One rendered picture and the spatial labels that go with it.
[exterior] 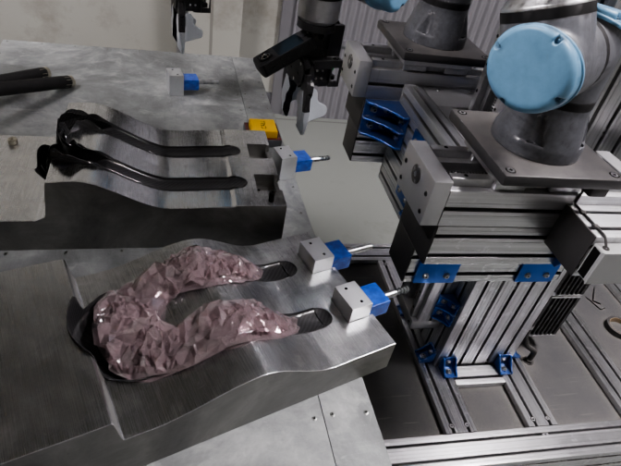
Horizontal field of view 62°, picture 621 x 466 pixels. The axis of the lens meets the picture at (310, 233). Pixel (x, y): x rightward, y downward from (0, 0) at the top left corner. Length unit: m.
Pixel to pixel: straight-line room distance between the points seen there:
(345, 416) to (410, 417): 0.78
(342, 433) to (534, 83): 0.51
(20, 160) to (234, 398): 0.62
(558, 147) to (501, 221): 0.16
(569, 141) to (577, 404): 1.02
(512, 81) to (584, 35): 0.10
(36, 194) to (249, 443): 0.54
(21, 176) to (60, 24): 2.13
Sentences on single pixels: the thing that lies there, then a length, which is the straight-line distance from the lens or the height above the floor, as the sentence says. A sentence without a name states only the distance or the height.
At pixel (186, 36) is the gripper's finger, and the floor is 0.96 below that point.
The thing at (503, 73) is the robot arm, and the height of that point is 1.19.
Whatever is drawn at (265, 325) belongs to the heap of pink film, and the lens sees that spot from 0.67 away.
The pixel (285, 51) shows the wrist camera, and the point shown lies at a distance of 0.99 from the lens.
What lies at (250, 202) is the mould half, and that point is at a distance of 0.89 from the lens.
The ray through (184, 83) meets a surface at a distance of 1.42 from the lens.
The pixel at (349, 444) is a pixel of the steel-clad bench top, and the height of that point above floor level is 0.80.
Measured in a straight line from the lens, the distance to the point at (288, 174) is 1.12.
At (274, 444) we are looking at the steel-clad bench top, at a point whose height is 0.80.
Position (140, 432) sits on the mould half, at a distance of 0.62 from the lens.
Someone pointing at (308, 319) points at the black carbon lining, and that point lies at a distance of 0.76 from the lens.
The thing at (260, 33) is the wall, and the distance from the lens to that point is 3.04.
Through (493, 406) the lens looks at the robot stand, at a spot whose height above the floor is 0.21.
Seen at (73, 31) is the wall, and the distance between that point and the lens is 3.10.
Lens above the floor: 1.41
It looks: 38 degrees down
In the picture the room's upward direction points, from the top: 12 degrees clockwise
